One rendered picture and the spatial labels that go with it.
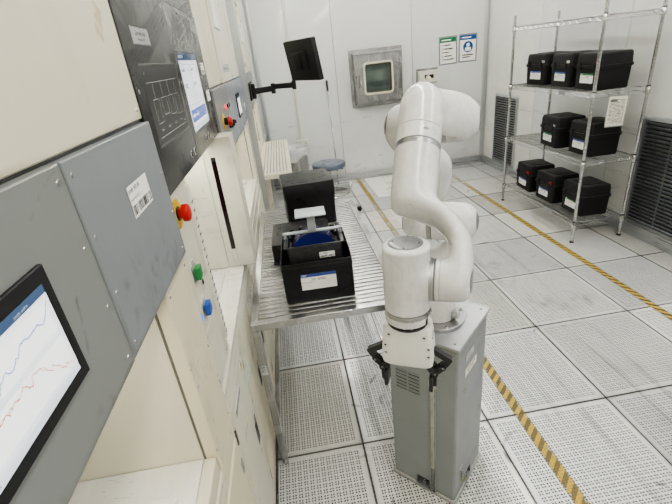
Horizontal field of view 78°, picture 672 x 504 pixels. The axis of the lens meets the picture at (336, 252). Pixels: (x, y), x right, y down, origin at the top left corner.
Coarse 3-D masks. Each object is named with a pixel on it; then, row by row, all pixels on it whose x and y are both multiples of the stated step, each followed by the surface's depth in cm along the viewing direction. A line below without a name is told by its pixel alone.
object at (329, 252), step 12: (300, 216) 161; (312, 216) 160; (312, 228) 165; (324, 228) 167; (336, 228) 167; (288, 240) 170; (336, 240) 174; (288, 252) 159; (300, 252) 160; (312, 252) 161; (324, 252) 161; (336, 252) 162
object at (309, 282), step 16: (288, 272) 159; (304, 272) 160; (320, 272) 160; (336, 272) 161; (352, 272) 162; (288, 288) 162; (304, 288) 163; (320, 288) 163; (336, 288) 164; (352, 288) 165
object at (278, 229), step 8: (280, 224) 218; (288, 224) 217; (296, 224) 215; (304, 224) 214; (320, 224) 212; (272, 232) 210; (280, 232) 208; (272, 240) 200; (280, 240) 199; (272, 248) 195; (280, 248) 195; (280, 256) 196
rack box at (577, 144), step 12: (576, 120) 340; (600, 120) 327; (576, 132) 338; (600, 132) 323; (612, 132) 324; (576, 144) 342; (588, 144) 328; (600, 144) 327; (612, 144) 328; (588, 156) 331
